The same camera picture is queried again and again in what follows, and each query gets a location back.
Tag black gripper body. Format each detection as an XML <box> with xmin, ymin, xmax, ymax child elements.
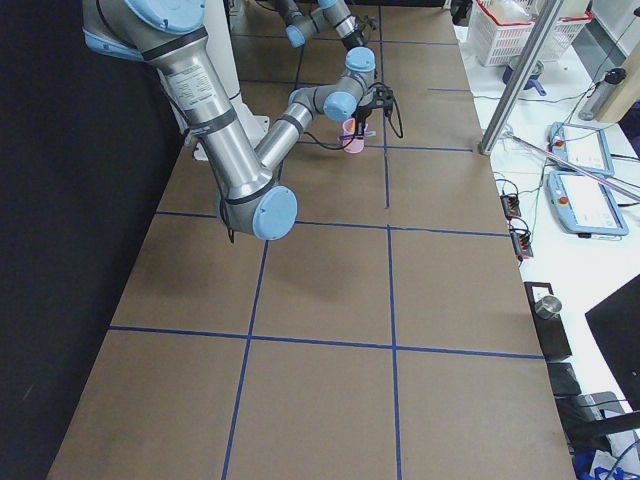
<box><xmin>352</xmin><ymin>99</ymin><xmax>377</xmax><ymax>131</ymax></box>

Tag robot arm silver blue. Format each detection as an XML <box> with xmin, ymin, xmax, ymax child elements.
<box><xmin>270</xmin><ymin>0</ymin><xmax>368</xmax><ymax>50</ymax></box>
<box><xmin>82</xmin><ymin>1</ymin><xmax>376</xmax><ymax>241</ymax></box>

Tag pink mesh pen holder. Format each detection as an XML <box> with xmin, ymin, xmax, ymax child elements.
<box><xmin>339</xmin><ymin>118</ymin><xmax>370</xmax><ymax>154</ymax></box>

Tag white red plastic basket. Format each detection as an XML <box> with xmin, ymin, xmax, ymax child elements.
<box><xmin>466</xmin><ymin>1</ymin><xmax>593</xmax><ymax>67</ymax></box>

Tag far blue teach pendant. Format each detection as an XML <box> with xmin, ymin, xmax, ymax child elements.
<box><xmin>548</xmin><ymin>122</ymin><xmax>615</xmax><ymax>177</ymax></box>

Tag blue teach pendant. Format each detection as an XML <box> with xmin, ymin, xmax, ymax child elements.
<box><xmin>546</xmin><ymin>171</ymin><xmax>629</xmax><ymax>238</ymax></box>
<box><xmin>548</xmin><ymin>122</ymin><xmax>615</xmax><ymax>177</ymax></box>

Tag near blue teach pendant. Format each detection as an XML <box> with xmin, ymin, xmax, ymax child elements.
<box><xmin>546</xmin><ymin>171</ymin><xmax>629</xmax><ymax>238</ymax></box>

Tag steel water bottle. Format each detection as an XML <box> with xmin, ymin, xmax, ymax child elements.
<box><xmin>578</xmin><ymin>67</ymin><xmax>627</xmax><ymax>121</ymax></box>

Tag steel cup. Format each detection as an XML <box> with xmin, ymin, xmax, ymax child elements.
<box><xmin>534</xmin><ymin>295</ymin><xmax>562</xmax><ymax>320</ymax></box>

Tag long pink grabber stick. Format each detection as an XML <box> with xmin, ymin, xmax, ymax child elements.
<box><xmin>504</xmin><ymin>132</ymin><xmax>640</xmax><ymax>202</ymax></box>

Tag black monitor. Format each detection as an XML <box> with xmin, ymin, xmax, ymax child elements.
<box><xmin>586</xmin><ymin>281</ymin><xmax>639</xmax><ymax>410</ymax></box>

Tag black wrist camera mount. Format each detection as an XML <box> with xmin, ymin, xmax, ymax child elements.
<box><xmin>373</xmin><ymin>86</ymin><xmax>395</xmax><ymax>110</ymax></box>

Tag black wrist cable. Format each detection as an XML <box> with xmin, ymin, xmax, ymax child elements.
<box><xmin>299</xmin><ymin>82</ymin><xmax>405</xmax><ymax>151</ymax></box>

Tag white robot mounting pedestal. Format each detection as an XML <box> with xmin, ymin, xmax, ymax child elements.
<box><xmin>203</xmin><ymin>0</ymin><xmax>270</xmax><ymax>147</ymax></box>

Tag blue handled saucepan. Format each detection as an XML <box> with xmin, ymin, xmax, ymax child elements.
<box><xmin>502</xmin><ymin>55</ymin><xmax>549</xmax><ymax>96</ymax></box>

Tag aluminium frame post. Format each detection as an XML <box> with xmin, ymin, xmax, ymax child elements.
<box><xmin>478</xmin><ymin>0</ymin><xmax>565</xmax><ymax>156</ymax></box>

